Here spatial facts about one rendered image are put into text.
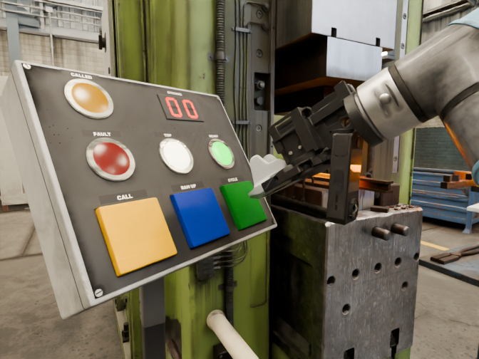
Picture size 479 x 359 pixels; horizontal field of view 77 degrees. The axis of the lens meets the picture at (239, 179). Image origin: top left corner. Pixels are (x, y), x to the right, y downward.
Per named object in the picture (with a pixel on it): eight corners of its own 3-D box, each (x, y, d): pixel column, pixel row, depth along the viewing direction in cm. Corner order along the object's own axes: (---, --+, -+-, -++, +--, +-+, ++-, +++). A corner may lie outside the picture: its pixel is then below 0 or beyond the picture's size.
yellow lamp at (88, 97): (112, 116, 38) (110, 80, 37) (69, 114, 36) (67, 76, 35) (110, 117, 40) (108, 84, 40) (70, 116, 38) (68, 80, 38)
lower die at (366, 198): (373, 208, 89) (375, 179, 88) (321, 216, 79) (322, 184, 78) (287, 188, 126) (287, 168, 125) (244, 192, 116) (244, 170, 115)
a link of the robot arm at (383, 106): (426, 125, 37) (415, 121, 30) (389, 143, 39) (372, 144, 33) (395, 73, 38) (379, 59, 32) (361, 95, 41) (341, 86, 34)
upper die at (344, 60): (380, 83, 84) (382, 47, 83) (326, 76, 75) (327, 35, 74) (289, 100, 121) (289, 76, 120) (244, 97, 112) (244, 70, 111)
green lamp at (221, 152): (238, 166, 52) (238, 140, 51) (212, 167, 50) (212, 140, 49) (229, 164, 55) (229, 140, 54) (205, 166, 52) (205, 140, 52)
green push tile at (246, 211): (268, 219, 52) (250, 179, 53) (242, 229, 46) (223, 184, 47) (260, 223, 53) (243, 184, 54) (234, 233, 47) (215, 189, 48)
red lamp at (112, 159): (135, 177, 36) (133, 140, 35) (91, 179, 34) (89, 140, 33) (131, 174, 39) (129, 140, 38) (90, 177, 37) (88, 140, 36)
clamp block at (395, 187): (400, 204, 94) (401, 184, 93) (381, 206, 90) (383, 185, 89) (368, 198, 105) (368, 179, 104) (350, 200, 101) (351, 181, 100)
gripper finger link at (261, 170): (238, 169, 50) (281, 141, 45) (253, 202, 49) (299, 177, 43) (226, 171, 47) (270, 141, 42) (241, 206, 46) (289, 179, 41)
